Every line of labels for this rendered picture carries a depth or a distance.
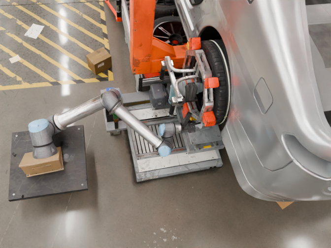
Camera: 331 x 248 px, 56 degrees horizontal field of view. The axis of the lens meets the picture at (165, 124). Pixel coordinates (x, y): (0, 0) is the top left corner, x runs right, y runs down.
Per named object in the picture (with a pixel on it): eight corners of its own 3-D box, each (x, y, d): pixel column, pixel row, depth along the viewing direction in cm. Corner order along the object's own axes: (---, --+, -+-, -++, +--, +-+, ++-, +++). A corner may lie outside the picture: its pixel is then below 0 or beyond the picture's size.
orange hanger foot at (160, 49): (203, 67, 299) (211, 41, 269) (149, 73, 289) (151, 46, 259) (198, 54, 307) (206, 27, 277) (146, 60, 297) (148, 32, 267)
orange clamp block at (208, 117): (211, 115, 236) (214, 125, 232) (201, 116, 235) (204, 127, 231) (213, 110, 230) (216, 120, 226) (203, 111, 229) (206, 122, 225)
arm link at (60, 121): (34, 124, 255) (112, 86, 236) (45, 118, 272) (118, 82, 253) (43, 140, 259) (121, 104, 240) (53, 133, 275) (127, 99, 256)
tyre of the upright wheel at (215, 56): (223, 125, 281) (257, 115, 216) (198, 129, 276) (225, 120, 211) (210, 54, 286) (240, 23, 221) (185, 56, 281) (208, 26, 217)
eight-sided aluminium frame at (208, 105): (203, 131, 256) (219, 91, 210) (195, 132, 255) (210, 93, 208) (186, 78, 282) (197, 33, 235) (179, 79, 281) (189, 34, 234)
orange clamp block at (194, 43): (201, 49, 236) (200, 37, 233) (191, 50, 234) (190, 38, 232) (198, 48, 242) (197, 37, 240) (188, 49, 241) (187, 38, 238)
